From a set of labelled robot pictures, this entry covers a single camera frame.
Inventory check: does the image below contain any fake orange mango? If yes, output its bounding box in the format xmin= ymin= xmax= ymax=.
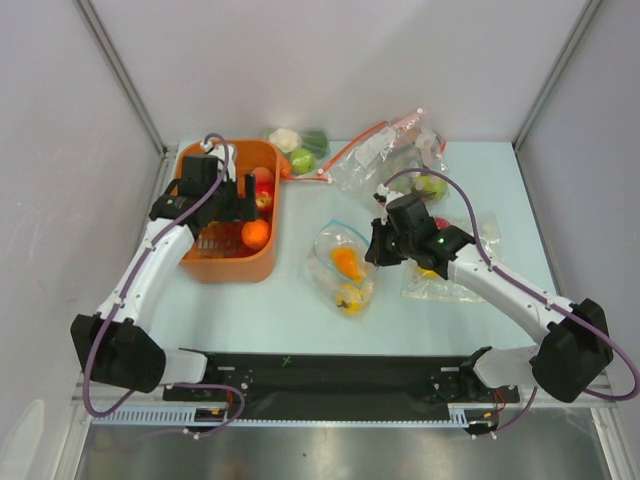
xmin=331 ymin=247 xmax=362 ymax=283

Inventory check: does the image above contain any blue zip clear bag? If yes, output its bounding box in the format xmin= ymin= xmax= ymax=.
xmin=307 ymin=220 xmax=377 ymax=319

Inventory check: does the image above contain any fake yellow lemon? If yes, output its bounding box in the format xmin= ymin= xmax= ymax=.
xmin=335 ymin=293 xmax=364 ymax=316

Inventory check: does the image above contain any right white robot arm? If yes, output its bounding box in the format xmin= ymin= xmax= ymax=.
xmin=365 ymin=192 xmax=613 ymax=403

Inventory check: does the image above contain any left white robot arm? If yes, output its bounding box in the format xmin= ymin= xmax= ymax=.
xmin=71 ymin=145 xmax=258 ymax=400

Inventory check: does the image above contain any fake red apple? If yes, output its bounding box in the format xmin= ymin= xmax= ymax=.
xmin=255 ymin=182 xmax=275 ymax=213

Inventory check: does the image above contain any fake red pomegranate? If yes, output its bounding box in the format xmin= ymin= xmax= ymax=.
xmin=434 ymin=217 xmax=451 ymax=230

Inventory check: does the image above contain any fake peach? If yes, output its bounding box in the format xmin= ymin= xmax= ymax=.
xmin=251 ymin=167 xmax=275 ymax=185

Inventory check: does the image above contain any fake yellow pepper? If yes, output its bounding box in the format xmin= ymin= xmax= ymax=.
xmin=417 ymin=268 xmax=439 ymax=279

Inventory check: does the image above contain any clear bag with pear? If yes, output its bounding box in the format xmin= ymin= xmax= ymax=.
xmin=402 ymin=211 xmax=502 ymax=303

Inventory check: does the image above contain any fake green pear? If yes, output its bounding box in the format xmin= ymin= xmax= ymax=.
xmin=414 ymin=175 xmax=448 ymax=202

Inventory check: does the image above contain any fake green apple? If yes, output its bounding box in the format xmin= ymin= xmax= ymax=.
xmin=289 ymin=148 xmax=316 ymax=176

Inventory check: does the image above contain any fake white cauliflower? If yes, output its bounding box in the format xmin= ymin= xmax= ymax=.
xmin=268 ymin=128 xmax=302 ymax=154

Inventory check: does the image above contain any bag with cauliflower and apple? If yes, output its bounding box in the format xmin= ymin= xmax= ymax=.
xmin=262 ymin=127 xmax=330 ymax=182

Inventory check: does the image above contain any red zip bag of food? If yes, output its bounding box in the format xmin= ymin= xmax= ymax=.
xmin=322 ymin=108 xmax=448 ymax=210

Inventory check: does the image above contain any orange plastic basket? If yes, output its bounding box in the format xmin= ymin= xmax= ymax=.
xmin=181 ymin=139 xmax=283 ymax=283

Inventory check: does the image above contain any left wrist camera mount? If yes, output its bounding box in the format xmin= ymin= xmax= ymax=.
xmin=200 ymin=141 xmax=238 ymax=182

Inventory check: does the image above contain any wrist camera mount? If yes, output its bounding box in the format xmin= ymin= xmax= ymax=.
xmin=200 ymin=141 xmax=238 ymax=182
xmin=374 ymin=184 xmax=403 ymax=225

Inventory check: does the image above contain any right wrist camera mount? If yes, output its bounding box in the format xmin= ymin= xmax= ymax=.
xmin=374 ymin=184 xmax=403 ymax=225

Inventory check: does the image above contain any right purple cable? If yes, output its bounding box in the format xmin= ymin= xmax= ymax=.
xmin=382 ymin=167 xmax=640 ymax=441

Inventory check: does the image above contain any purple cable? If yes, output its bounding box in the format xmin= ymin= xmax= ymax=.
xmin=82 ymin=132 xmax=246 ymax=441
xmin=382 ymin=167 xmax=640 ymax=441

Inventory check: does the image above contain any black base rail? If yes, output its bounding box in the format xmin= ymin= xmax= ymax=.
xmin=163 ymin=353 xmax=521 ymax=422

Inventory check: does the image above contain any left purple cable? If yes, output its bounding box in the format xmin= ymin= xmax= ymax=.
xmin=82 ymin=132 xmax=246 ymax=441

